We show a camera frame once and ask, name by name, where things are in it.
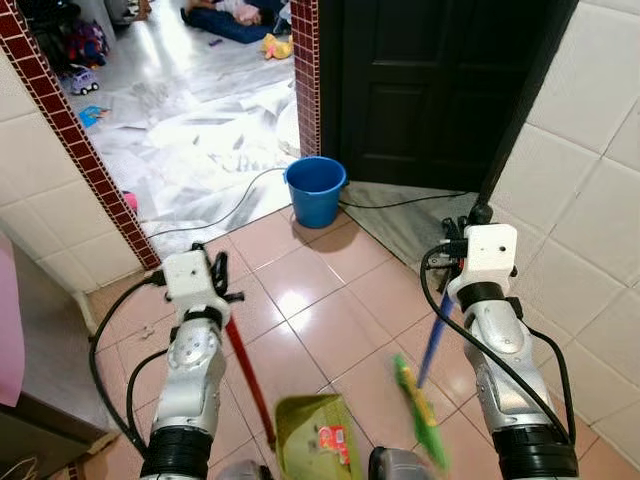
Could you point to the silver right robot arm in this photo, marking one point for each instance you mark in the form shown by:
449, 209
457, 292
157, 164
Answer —
510, 370

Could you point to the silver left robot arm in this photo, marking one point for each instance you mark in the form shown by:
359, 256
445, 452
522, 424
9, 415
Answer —
190, 385

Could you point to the small purple floor piece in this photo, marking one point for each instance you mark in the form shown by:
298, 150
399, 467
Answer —
215, 43

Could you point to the dark blue floor mat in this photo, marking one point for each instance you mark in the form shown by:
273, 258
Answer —
225, 30

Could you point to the pink toy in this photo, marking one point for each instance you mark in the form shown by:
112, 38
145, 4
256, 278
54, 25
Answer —
130, 201

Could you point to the blue plastic bucket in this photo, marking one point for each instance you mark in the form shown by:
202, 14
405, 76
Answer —
315, 195

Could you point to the dark wooden door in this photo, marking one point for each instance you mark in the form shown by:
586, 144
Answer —
440, 90

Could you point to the blue picture book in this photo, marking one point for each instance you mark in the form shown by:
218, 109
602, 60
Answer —
90, 116

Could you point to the red snack wrapper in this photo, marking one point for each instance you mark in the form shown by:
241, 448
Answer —
335, 443

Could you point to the pink board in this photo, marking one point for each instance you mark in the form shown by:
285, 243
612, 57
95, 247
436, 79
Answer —
10, 320

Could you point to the grey robot body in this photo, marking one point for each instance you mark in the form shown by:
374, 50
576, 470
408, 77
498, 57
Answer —
395, 465

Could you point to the yellow plush toy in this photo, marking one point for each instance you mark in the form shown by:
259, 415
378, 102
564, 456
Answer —
277, 46

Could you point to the white toy car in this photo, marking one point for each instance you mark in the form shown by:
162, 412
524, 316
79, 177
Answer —
80, 79

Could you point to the brown cabinet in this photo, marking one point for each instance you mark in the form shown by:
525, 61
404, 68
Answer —
40, 435

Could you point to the lying person in pink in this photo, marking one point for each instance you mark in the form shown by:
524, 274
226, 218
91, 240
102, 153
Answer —
240, 12

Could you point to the red blue toy bag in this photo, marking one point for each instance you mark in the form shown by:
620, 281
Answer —
87, 42

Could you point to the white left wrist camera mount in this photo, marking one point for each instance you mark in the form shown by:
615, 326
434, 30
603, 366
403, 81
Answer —
190, 278

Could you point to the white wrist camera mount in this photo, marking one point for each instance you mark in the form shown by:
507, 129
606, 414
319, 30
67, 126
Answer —
490, 252
190, 278

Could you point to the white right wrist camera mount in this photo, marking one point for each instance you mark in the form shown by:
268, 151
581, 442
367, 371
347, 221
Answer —
490, 252

